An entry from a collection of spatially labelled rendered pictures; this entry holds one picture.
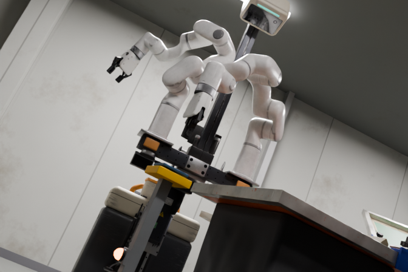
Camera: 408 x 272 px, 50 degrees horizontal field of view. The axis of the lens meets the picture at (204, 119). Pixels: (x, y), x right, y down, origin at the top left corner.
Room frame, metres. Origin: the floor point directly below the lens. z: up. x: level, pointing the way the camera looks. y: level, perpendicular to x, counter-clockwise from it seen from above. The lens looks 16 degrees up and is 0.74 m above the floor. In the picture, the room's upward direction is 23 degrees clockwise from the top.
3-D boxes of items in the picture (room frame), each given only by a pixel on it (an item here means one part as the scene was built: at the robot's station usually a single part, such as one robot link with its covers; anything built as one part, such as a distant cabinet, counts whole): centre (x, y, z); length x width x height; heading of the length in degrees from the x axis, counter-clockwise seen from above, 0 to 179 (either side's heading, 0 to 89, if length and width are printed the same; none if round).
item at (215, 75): (1.52, 0.01, 1.34); 0.15 x 0.10 x 0.11; 150
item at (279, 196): (1.58, -0.54, 0.97); 0.79 x 0.58 x 0.04; 111
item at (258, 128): (2.00, -0.27, 1.37); 0.13 x 0.10 x 0.16; 60
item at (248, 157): (2.02, -0.26, 1.21); 0.16 x 0.13 x 0.15; 10
